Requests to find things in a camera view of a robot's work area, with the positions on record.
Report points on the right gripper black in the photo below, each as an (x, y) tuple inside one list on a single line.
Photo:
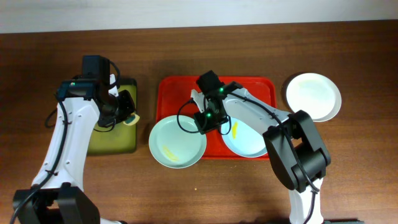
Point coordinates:
[(203, 127)]

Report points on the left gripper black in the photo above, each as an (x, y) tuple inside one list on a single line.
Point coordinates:
[(127, 106)]

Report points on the green yellow sponge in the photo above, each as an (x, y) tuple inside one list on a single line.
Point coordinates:
[(131, 120)]

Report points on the mint green plate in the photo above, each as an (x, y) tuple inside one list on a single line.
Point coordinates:
[(172, 143)]

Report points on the white plate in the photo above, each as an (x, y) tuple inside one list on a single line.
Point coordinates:
[(314, 94)]

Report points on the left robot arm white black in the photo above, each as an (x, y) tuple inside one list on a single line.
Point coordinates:
[(56, 194)]

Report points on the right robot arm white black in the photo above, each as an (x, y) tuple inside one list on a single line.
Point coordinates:
[(297, 153)]

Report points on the black tray with soapy water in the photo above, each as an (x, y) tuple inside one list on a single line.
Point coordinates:
[(121, 140)]

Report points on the red plastic tray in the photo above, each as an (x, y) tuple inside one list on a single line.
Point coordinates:
[(174, 91)]

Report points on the light blue plate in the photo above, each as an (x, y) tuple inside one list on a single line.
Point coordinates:
[(242, 140)]

